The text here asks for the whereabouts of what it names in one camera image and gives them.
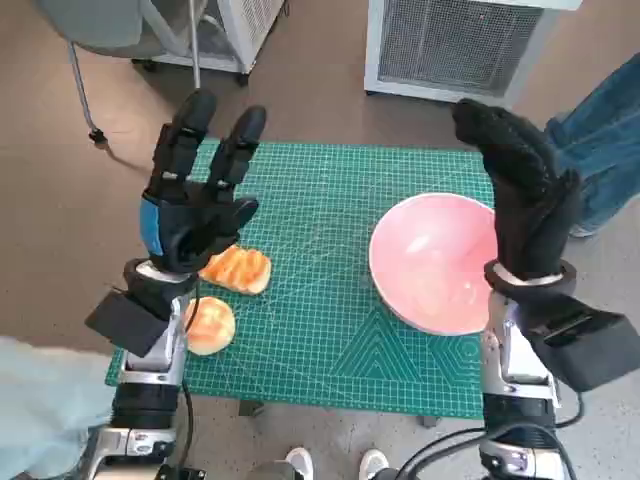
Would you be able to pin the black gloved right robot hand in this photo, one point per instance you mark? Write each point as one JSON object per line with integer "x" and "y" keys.
{"x": 525, "y": 200}

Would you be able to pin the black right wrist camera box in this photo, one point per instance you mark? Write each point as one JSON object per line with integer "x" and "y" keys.
{"x": 585, "y": 350}

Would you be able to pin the person in jeans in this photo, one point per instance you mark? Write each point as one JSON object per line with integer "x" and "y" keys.
{"x": 610, "y": 130}

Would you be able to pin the round toy bread bun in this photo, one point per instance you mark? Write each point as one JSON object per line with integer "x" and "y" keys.
{"x": 212, "y": 325}

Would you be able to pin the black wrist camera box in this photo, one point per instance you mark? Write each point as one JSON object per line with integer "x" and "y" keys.
{"x": 125, "y": 325}
{"x": 585, "y": 350}

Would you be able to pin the grey chair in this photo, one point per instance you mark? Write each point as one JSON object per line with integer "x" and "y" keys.
{"x": 100, "y": 25}

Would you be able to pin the pink bowl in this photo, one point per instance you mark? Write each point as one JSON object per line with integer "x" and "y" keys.
{"x": 425, "y": 260}

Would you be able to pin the white mesh cabinet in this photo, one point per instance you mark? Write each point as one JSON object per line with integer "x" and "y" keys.
{"x": 245, "y": 30}
{"x": 450, "y": 45}

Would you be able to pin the dark table bracket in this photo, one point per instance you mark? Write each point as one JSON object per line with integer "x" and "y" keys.
{"x": 251, "y": 408}
{"x": 431, "y": 421}

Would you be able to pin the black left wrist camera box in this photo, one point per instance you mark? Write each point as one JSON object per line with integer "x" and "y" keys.
{"x": 125, "y": 325}

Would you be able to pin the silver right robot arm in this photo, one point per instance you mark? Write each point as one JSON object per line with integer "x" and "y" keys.
{"x": 515, "y": 360}

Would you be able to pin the white shoe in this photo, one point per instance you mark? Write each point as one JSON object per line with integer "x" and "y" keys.
{"x": 374, "y": 462}
{"x": 300, "y": 462}

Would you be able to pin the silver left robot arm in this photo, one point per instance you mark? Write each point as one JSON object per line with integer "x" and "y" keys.
{"x": 160, "y": 367}

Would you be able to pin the long striped toy bread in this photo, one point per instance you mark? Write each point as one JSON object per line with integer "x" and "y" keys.
{"x": 240, "y": 270}

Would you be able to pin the green cutting mat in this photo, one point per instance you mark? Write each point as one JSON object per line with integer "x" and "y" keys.
{"x": 320, "y": 250}

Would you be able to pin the thin metal pole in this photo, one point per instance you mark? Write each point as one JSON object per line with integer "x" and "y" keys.
{"x": 195, "y": 45}

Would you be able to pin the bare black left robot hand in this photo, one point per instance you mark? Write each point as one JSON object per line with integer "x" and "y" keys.
{"x": 200, "y": 220}

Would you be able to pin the person in pale trousers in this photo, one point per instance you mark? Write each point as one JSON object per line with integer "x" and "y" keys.
{"x": 45, "y": 400}

